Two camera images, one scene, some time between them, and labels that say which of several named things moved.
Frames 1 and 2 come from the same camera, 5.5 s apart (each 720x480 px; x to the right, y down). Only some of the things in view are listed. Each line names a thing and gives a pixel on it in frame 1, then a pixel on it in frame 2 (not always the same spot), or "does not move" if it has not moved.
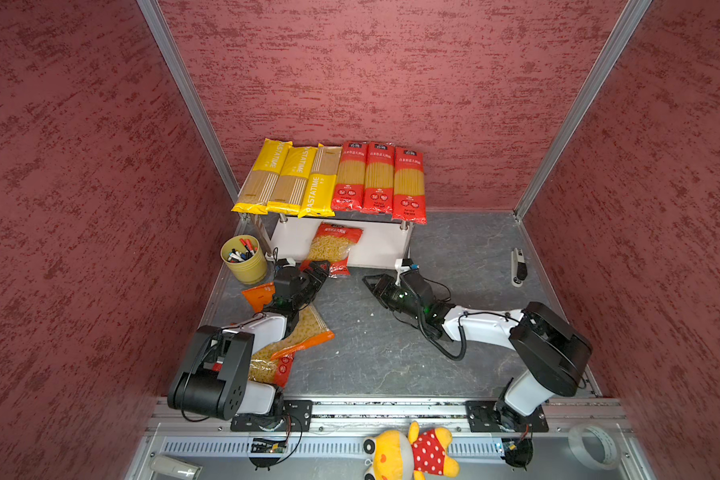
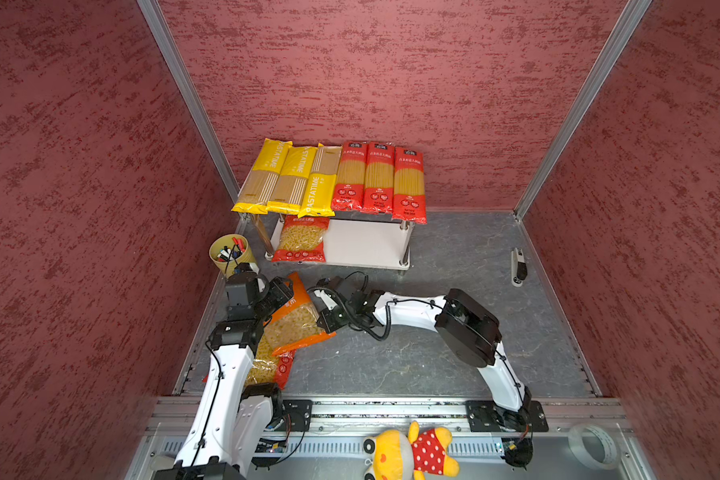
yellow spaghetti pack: (321, 185) does not move
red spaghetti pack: (349, 187) does not move
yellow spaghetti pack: (256, 193) does not move
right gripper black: (382, 288) to (328, 323)
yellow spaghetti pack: (289, 189) does not move
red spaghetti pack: (408, 203) does not move
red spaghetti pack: (379, 191) does not move
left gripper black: (317, 281) to (280, 290)
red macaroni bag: (332, 243) to (302, 240)
